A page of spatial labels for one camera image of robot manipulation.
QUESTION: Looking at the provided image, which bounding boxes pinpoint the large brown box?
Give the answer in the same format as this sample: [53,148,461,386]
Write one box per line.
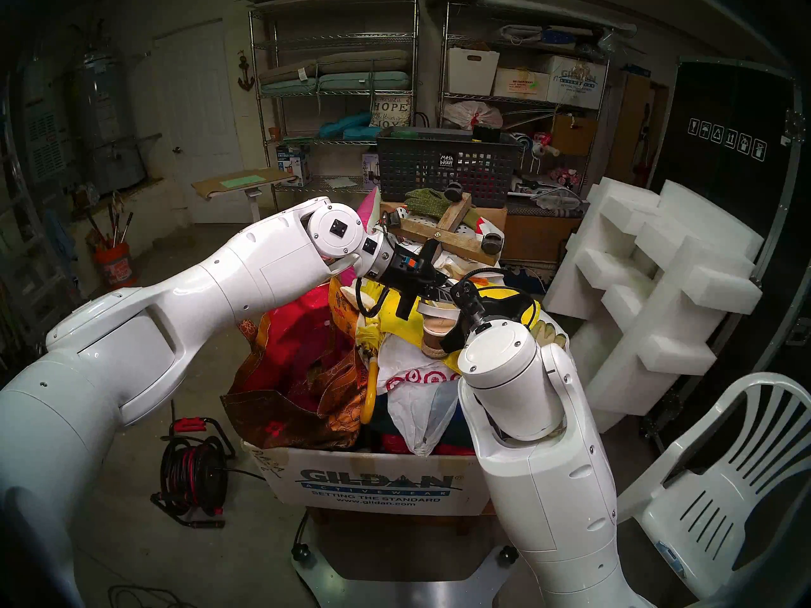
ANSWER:
[504,205,584,264]

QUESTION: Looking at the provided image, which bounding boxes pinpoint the blue white product box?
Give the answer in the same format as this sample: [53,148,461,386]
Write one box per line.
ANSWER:
[277,144,312,186]

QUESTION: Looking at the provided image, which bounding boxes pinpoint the pink white plastic bag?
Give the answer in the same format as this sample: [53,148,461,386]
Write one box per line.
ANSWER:
[444,100,504,130]

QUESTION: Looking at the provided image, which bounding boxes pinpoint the white foam packing block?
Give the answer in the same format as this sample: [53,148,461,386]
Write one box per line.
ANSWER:
[545,176,764,417]

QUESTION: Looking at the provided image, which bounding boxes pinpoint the black plastic mesh basket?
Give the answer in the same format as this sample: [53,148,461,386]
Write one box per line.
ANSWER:
[377,127,523,208]

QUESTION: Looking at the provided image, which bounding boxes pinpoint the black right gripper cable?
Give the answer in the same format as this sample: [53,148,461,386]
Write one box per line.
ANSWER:
[459,268,544,327]

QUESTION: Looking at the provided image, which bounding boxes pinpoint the small Gildan cardboard box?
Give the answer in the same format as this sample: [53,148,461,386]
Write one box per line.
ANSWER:
[546,54,608,110]

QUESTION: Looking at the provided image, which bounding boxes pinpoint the white storage bin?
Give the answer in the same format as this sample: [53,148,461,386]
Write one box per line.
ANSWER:
[447,47,500,96]

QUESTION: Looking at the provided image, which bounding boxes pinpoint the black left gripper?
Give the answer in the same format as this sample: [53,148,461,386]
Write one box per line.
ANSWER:
[380,238,466,319]

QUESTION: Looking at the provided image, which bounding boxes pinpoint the white stand cardboard-top table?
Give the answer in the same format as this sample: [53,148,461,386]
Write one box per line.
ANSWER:
[192,167,298,224]

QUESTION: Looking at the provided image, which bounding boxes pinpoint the tan wooden board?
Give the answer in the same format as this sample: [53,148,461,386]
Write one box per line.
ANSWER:
[608,72,653,183]

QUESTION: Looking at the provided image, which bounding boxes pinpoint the green knit gloves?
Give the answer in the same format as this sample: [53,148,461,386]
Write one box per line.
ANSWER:
[405,187,479,227]

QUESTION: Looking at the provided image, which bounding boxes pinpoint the chrome wire shelf with cushions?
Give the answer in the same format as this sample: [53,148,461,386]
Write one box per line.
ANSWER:
[248,0,420,234]

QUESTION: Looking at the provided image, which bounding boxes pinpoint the black floor cable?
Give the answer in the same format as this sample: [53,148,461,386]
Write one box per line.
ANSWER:
[108,585,181,608]

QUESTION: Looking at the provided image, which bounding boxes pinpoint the teal seat cushion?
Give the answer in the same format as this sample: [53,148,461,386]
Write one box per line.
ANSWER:
[261,72,411,94]

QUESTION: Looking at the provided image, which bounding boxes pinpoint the large Gildan cardboard box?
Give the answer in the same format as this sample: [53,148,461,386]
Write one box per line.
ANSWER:
[244,439,492,517]

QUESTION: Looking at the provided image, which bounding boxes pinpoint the HOPE text pillow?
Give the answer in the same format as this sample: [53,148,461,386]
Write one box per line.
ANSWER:
[371,95,412,129]

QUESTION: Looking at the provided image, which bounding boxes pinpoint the small labelled cardboard box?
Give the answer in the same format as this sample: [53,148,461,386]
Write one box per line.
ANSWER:
[493,67,551,101]

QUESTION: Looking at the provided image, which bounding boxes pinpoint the beige green work glove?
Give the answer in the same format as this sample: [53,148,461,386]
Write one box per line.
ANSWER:
[532,319,568,349]

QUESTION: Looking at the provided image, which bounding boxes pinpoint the red fabric item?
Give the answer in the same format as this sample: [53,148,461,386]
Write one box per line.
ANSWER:
[380,433,476,457]

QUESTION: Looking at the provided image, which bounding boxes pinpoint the crumpled clear plastic bag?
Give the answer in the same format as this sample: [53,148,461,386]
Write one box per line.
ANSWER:
[529,186,584,212]

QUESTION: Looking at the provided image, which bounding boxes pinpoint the grey water heater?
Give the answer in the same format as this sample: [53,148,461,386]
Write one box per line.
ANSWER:
[79,49,146,193]

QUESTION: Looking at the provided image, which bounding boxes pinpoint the dark blue fabric bag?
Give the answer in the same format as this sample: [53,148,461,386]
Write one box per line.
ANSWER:
[371,391,476,452]

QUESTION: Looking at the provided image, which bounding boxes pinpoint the yellow curved handle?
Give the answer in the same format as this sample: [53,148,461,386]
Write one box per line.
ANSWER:
[361,357,379,425]

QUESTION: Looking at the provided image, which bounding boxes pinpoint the red black cable reel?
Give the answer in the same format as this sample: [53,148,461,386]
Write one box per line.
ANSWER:
[151,417,236,529]

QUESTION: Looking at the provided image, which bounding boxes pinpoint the red orange patterned bag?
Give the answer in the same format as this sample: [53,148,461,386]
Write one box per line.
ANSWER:
[220,287,371,450]

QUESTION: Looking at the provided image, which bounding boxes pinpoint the white plastic chair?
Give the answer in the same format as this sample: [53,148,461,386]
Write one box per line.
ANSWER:
[618,372,811,604]

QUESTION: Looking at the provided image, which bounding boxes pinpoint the turquoise folded cushion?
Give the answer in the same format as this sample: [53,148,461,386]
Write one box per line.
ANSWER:
[319,111,373,140]

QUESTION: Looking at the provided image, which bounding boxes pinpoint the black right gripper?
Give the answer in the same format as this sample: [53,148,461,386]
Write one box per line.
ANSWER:
[440,279,490,354]

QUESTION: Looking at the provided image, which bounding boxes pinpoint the orange bucket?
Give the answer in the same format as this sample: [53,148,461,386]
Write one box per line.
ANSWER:
[94,241,132,288]

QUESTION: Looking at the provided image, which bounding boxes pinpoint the beige seat cushion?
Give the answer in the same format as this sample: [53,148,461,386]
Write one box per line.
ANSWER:
[259,61,321,87]
[317,49,410,75]

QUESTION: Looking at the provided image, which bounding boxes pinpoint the brown cardboard box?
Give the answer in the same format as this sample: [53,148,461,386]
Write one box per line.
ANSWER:
[550,113,598,156]

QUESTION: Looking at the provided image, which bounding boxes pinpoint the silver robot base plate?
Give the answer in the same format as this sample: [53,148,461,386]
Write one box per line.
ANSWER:
[291,543,527,608]

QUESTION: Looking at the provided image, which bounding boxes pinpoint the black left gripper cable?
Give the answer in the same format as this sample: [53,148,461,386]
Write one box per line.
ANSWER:
[355,277,393,319]

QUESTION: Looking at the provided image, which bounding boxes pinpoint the white strap wedge sandal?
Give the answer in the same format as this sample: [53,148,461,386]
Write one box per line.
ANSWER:
[418,293,469,359]

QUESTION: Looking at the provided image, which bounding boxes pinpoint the black flight case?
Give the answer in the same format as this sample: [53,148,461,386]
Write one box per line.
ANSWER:
[646,59,811,424]

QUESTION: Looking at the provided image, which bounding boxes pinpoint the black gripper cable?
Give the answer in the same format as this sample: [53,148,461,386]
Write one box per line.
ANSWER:
[459,268,544,327]
[355,277,393,319]

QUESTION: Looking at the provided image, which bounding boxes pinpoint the wooden cross caster dolly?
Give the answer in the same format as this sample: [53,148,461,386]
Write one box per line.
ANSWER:
[380,192,504,267]

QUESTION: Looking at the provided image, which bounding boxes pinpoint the chrome wire shelf with boxes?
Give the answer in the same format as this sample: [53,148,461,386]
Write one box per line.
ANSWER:
[439,2,612,183]

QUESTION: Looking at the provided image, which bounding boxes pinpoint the white door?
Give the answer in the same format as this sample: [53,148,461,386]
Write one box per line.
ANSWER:
[154,19,251,224]

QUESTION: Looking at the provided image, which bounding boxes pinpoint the white red-print plastic bag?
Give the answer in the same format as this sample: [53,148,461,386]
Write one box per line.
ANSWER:
[377,331,466,457]

